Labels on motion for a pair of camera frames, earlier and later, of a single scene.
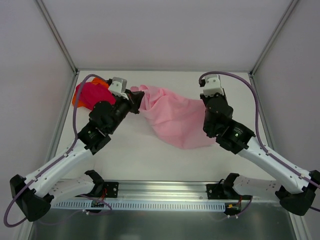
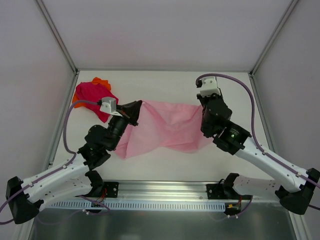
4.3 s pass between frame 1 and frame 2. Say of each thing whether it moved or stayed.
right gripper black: stayed
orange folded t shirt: stayed
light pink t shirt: moved
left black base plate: stayed
